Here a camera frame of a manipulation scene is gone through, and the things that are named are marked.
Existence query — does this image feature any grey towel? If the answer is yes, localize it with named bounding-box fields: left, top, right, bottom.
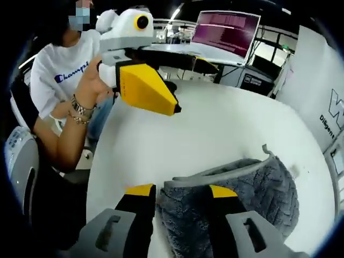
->
left=160, top=144, right=300, bottom=258

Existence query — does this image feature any person's left hand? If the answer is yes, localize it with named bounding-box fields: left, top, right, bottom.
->
left=73, top=53, right=115, bottom=109

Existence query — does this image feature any white background desk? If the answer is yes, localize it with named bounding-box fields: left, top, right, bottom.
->
left=145, top=42, right=247, bottom=67

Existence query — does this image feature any laptop with purple screen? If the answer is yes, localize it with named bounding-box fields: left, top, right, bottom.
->
left=189, top=10, right=262, bottom=66

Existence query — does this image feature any metal wristwatch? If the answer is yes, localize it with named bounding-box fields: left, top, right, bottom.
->
left=70, top=93, right=97, bottom=116

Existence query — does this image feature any black equipment box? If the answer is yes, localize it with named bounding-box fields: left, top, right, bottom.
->
left=239, top=66, right=275, bottom=96

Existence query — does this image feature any white printed sign board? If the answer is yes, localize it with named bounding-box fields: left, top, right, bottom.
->
left=275, top=25, right=344, bottom=152

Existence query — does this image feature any white round appliance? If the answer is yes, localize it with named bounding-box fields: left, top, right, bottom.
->
left=3, top=125, right=41, bottom=225

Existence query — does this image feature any thin chain bracelet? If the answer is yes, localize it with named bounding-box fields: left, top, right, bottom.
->
left=66, top=110, right=91, bottom=125

